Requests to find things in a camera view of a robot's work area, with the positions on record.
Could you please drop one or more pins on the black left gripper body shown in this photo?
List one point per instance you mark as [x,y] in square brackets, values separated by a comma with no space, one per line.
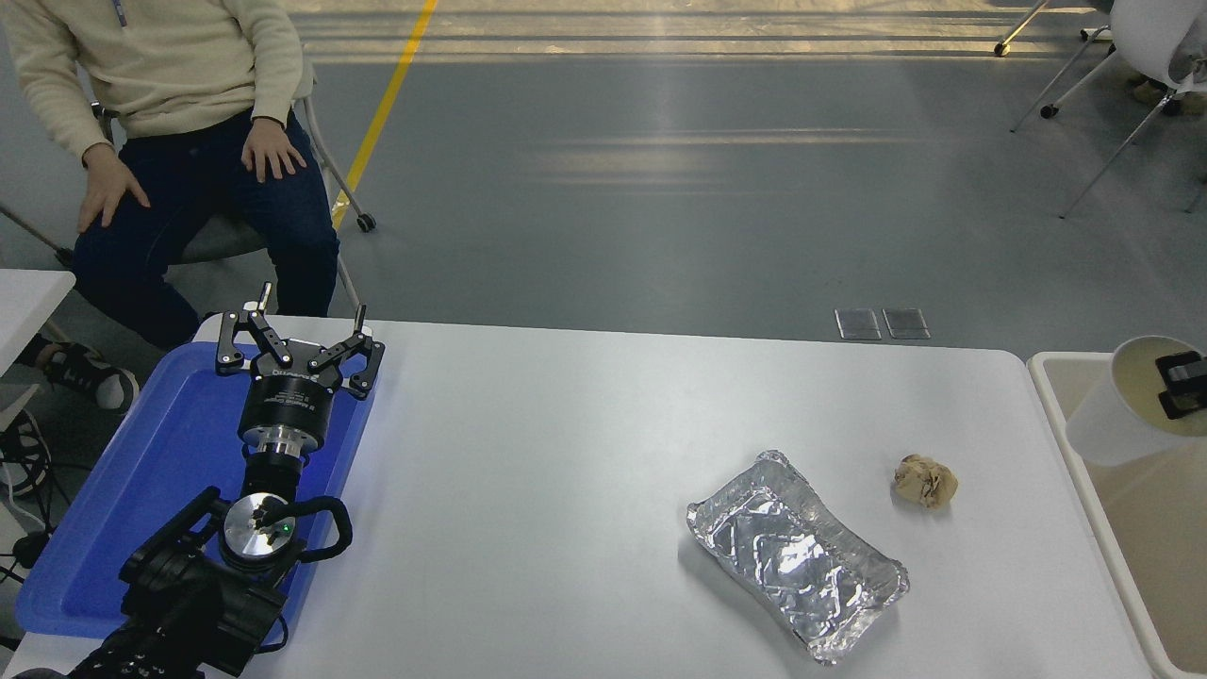
[288,396]

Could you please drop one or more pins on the white paper cup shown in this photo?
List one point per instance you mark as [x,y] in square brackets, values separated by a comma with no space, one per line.
[1103,424]

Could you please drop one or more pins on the person's left forearm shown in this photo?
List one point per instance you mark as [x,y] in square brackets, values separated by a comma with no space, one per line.
[278,85]

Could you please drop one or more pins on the person's right forearm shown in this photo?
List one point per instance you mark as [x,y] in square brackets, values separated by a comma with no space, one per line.
[58,94]

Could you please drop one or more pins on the person's left hand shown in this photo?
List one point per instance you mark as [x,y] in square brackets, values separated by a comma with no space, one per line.
[273,149]

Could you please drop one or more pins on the person's right hand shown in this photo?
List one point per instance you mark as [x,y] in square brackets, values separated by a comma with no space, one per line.
[108,184]

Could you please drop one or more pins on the grey office chair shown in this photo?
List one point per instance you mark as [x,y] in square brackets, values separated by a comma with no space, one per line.
[217,236]

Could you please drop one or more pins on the large pale bin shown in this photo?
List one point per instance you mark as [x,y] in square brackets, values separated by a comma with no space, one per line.
[1141,538]

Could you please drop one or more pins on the blue plastic tray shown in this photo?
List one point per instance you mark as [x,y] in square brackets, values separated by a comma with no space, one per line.
[141,471]

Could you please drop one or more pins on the white side table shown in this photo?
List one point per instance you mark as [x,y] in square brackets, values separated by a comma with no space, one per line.
[28,302]

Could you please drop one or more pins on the crumpled tan paper ball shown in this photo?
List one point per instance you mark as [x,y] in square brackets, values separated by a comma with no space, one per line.
[926,481]

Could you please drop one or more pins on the metal floor plate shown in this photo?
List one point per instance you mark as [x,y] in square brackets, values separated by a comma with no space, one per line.
[907,323]
[858,324]

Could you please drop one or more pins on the person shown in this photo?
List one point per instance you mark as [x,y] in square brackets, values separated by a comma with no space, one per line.
[170,66]

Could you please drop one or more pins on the black power plug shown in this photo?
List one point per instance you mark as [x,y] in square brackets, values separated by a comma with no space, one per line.
[33,549]

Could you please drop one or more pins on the tan shoe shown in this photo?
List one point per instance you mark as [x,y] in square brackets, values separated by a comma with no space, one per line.
[1152,92]

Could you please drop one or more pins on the white chair with metal legs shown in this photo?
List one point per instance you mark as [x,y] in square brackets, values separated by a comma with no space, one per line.
[1146,33]

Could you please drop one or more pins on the metal chair leg with caster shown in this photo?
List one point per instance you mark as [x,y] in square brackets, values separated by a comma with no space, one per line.
[1023,26]

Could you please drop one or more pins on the crumpled silver foil tray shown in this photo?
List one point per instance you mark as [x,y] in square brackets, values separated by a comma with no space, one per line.
[792,556]

